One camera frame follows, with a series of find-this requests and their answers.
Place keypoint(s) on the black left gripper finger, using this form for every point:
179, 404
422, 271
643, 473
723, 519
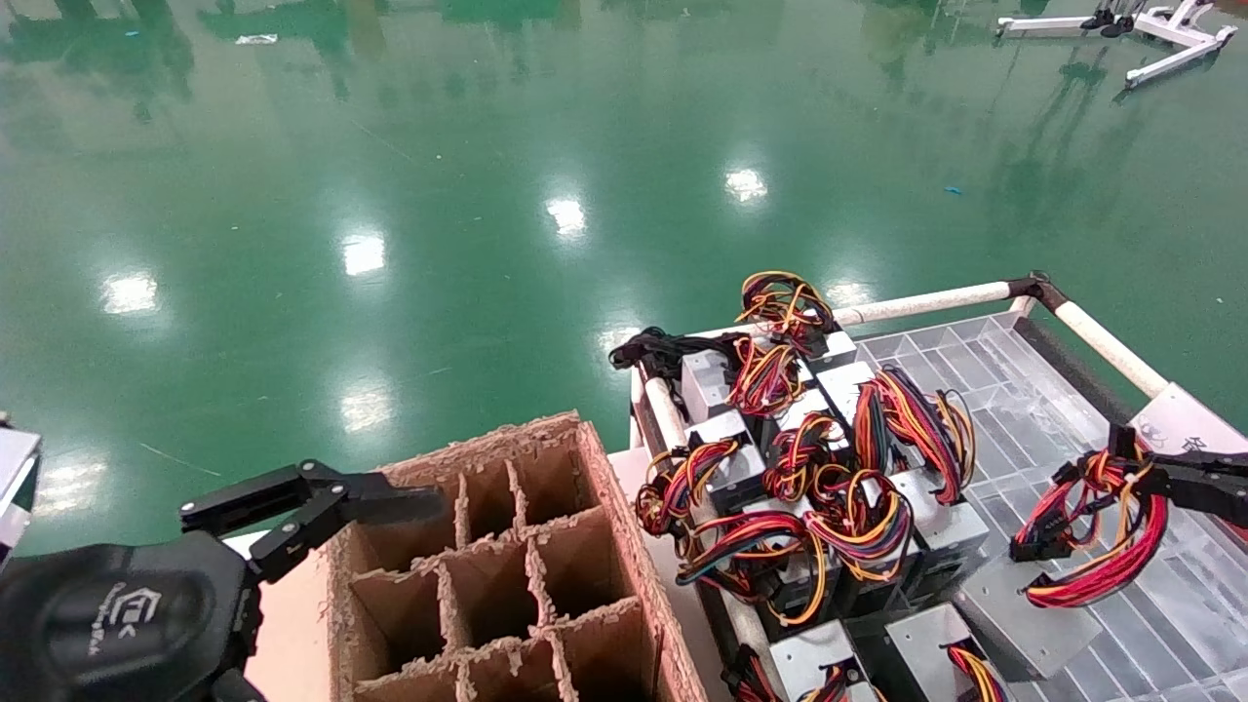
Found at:
380, 499
234, 690

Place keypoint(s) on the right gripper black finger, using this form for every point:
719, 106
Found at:
1209, 465
1209, 495

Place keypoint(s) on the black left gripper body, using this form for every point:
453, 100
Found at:
117, 624

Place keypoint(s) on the white red label sign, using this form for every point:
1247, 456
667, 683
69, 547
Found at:
1180, 424

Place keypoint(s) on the white grey boxy part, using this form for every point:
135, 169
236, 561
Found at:
15, 478

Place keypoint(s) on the brown cardboard divider box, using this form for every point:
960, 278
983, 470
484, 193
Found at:
604, 507

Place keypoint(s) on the clear plastic grid tray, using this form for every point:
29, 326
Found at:
975, 361

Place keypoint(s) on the white stand legs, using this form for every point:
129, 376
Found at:
1043, 23

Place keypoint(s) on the white paper scrap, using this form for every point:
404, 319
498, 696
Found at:
255, 39

